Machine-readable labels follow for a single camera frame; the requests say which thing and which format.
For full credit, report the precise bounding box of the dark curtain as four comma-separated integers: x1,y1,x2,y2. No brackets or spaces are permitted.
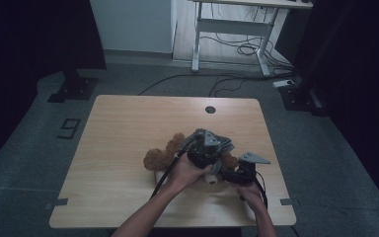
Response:
290,0,379,219
0,0,108,173

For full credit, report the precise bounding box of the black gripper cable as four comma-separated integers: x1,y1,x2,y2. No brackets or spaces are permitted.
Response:
149,132,199,200
254,171,269,210

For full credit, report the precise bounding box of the long black floor cable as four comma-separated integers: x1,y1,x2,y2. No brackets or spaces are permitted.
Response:
137,72,279,97

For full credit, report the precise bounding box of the brown teddy bear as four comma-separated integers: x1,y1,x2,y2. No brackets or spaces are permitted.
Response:
143,131,240,186

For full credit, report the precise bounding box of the black stand base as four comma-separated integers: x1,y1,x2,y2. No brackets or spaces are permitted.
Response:
47,68,99,104
279,78,330,117

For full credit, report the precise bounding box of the short black floor cable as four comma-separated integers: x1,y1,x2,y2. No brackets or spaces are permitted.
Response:
208,77,249,99

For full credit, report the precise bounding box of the tangle of black cables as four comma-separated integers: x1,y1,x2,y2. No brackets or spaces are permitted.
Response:
199,3,294,76

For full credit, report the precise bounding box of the grey towel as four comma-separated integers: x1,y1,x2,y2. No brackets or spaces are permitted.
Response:
185,127,237,176

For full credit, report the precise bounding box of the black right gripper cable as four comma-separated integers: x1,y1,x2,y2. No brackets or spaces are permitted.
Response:
254,171,269,210

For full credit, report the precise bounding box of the white power strip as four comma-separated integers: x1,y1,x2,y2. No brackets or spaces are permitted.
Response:
272,79,295,89

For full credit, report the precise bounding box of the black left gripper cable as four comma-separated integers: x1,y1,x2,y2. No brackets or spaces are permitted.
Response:
149,132,199,200

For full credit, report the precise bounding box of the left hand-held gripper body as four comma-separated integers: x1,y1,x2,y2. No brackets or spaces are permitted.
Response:
186,129,225,170

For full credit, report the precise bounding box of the white metal desk frame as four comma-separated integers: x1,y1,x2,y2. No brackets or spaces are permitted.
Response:
189,0,314,77

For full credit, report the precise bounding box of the white cabinet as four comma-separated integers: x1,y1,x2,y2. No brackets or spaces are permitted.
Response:
89,0,178,54

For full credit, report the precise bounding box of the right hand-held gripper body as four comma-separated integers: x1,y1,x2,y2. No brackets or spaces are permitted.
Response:
221,151,271,186

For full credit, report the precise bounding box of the person's left hand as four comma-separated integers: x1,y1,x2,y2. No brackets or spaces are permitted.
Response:
165,152,214,195

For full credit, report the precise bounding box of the grey tape strip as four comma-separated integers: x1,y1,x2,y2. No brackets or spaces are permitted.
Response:
44,197,69,210
279,197,300,206

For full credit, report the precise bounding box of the person's right hand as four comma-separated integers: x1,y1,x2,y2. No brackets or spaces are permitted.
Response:
234,182,262,210

